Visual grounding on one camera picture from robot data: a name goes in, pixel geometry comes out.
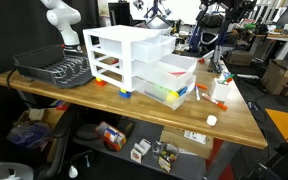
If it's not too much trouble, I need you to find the short white plastic drawer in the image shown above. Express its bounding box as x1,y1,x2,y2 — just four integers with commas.
131,34,178,65

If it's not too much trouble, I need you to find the translucent drawer holding markers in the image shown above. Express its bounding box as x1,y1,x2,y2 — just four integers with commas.
132,74,197,111

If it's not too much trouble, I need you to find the green marker in drawer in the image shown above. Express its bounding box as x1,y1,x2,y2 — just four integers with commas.
147,85,174,95

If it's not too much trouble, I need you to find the empty translucent white drawer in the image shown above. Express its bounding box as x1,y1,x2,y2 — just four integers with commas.
131,53,199,92

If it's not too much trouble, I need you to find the yellow marker in drawer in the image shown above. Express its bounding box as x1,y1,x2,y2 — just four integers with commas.
165,90,180,103

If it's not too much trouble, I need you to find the blue marker in drawer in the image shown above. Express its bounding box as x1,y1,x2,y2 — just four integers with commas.
177,86,189,98

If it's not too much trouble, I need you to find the blue and yellow toy block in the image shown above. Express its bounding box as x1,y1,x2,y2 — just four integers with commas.
118,88,132,99

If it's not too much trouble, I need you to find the red and yellow toy block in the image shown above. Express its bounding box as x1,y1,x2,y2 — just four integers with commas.
95,77,108,88

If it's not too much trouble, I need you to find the white marker with blue cap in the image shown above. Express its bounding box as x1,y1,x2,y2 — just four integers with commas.
194,85,201,102

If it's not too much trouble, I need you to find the colourful orange toy box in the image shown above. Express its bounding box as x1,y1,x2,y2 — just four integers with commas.
95,121,128,153

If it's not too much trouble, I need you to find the plain orange marker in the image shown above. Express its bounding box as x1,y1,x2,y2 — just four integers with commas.
195,83,209,91

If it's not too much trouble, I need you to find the small white carton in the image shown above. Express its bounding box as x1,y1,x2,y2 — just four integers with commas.
129,138,152,164

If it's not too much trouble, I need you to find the flat labelled cardboard box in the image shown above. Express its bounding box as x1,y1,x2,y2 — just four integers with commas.
159,125,215,160

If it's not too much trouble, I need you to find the white marker with orange cap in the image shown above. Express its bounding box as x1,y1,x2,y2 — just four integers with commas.
201,92,229,112

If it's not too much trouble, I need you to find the white round cap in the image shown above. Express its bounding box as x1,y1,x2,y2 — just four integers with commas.
206,114,218,127

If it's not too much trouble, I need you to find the white square marker cup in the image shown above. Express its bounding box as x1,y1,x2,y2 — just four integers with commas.
210,77,232,103

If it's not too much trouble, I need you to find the green marker in cup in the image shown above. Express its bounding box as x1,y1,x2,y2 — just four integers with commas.
221,73,235,85

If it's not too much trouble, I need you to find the black office chair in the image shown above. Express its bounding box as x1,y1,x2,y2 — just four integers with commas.
33,106,97,180

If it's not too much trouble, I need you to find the gray plastic crate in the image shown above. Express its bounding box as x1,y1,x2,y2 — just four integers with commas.
12,44,95,90

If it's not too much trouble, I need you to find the small brown cardboard box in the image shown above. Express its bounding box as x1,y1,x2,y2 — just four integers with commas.
226,49,254,67

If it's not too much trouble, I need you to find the blue plastic bag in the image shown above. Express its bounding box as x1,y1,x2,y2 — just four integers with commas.
6,121,53,150

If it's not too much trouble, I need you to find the large open cardboard box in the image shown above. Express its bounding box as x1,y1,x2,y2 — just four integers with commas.
261,59,288,97

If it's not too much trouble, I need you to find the white lab desk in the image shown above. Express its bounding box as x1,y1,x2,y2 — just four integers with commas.
254,31,288,62

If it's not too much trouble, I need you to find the orange floor mat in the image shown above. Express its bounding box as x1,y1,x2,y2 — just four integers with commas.
264,107,288,141

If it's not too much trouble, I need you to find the small white cabinet frame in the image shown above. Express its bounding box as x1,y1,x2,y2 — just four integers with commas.
82,24,177,93

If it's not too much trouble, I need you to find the black camera stand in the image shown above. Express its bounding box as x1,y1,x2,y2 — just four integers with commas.
197,0,258,74

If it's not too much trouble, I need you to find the black power cable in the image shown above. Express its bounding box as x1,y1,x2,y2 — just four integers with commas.
5,68,18,93

